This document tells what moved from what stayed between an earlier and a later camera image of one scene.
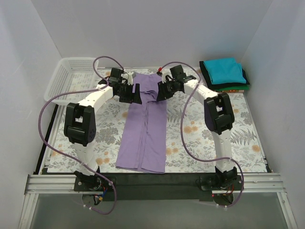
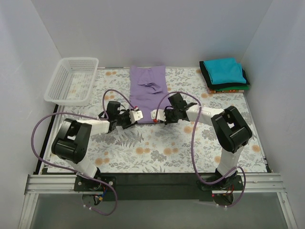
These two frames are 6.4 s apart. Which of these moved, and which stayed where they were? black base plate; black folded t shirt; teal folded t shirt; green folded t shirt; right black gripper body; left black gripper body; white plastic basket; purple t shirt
Moved: right black gripper body; purple t shirt; left black gripper body
Stayed: black folded t shirt; black base plate; teal folded t shirt; green folded t shirt; white plastic basket
